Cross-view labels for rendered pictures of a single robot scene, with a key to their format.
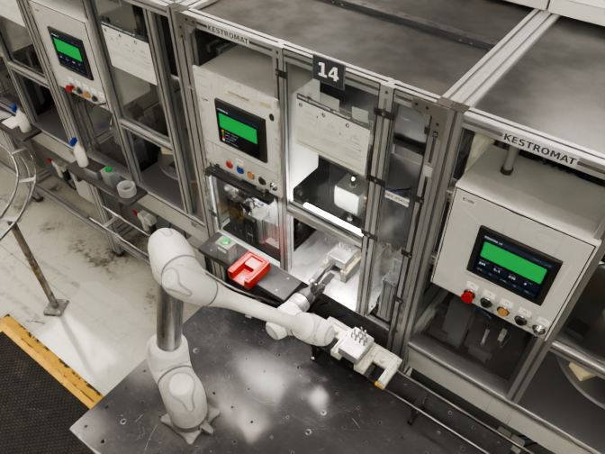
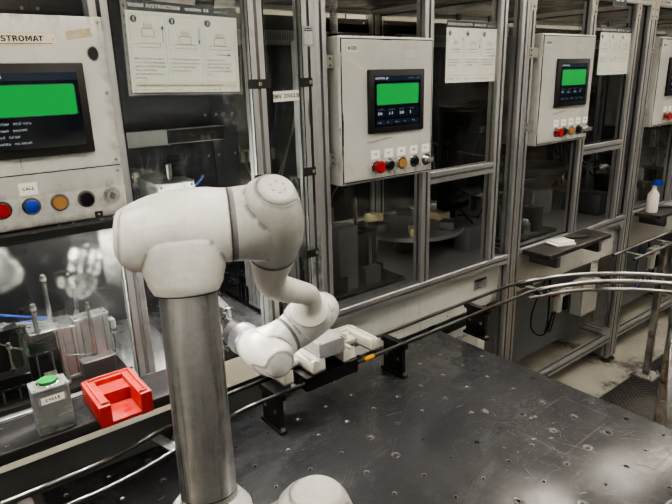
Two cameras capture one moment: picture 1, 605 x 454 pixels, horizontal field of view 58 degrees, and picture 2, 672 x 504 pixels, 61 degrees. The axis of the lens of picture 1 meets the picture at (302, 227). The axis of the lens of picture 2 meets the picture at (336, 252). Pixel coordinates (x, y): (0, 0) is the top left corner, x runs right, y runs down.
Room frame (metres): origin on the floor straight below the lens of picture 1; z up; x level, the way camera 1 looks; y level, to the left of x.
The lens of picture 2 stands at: (0.78, 1.31, 1.68)
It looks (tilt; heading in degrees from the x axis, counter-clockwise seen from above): 17 degrees down; 285
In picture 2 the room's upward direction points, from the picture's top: 2 degrees counter-clockwise
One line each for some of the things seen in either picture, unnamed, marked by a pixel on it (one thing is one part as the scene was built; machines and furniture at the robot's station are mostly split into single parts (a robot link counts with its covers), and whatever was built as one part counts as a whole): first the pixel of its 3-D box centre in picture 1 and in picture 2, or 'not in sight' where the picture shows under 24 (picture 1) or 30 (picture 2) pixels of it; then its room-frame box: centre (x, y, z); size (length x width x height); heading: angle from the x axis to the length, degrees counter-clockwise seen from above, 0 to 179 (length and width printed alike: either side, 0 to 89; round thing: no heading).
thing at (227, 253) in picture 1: (228, 249); (50, 402); (1.75, 0.35, 0.97); 0.08 x 0.08 x 0.12; 53
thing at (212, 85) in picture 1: (257, 121); (9, 123); (1.88, 0.19, 1.60); 0.42 x 0.29 x 0.46; 53
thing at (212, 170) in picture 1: (239, 182); (40, 230); (1.77, 0.27, 1.37); 0.36 x 0.04 x 0.04; 53
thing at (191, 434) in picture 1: (193, 416); not in sight; (1.05, 0.45, 0.71); 0.22 x 0.18 x 0.06; 53
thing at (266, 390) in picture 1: (290, 436); (395, 479); (0.98, 0.05, 0.66); 1.50 x 1.06 x 0.04; 53
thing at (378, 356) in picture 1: (355, 353); (321, 359); (1.26, -0.23, 0.84); 0.36 x 0.14 x 0.10; 53
